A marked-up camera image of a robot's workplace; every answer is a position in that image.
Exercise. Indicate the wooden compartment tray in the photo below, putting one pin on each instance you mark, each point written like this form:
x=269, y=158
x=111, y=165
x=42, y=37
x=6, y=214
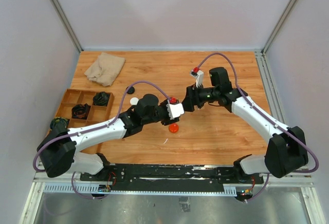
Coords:
x=80, y=108

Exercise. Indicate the beige folded cloth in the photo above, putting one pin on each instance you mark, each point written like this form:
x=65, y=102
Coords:
x=105, y=69

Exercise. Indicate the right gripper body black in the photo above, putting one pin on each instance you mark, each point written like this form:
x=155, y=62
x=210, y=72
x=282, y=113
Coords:
x=207, y=94

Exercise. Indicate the white round charging case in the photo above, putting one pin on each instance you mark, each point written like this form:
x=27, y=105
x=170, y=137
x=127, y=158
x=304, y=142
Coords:
x=134, y=101

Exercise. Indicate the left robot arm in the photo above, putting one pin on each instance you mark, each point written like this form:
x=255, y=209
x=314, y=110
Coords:
x=61, y=150

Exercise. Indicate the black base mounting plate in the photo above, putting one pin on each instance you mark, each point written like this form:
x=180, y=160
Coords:
x=170, y=178

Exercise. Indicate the black round charging case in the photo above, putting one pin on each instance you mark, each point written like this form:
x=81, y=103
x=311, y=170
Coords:
x=130, y=90

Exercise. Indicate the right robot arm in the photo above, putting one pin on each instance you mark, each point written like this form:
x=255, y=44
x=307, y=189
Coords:
x=285, y=145

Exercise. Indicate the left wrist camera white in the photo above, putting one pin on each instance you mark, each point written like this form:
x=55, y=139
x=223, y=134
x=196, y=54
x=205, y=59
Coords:
x=175, y=108

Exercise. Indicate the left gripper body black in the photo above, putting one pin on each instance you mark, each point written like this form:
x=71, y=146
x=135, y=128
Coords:
x=161, y=114

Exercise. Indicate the orange round charging case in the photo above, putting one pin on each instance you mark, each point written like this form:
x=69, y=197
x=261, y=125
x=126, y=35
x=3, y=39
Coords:
x=173, y=128

